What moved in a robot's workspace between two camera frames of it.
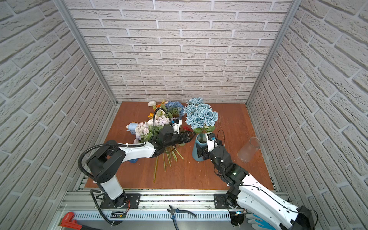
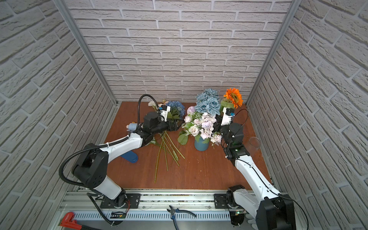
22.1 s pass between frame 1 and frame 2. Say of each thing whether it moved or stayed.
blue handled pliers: stayed
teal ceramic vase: moved
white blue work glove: stayed
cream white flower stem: stayed
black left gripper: moved
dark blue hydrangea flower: stayed
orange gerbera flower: moved
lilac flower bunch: stayed
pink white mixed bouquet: moved
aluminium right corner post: stayed
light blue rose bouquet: moved
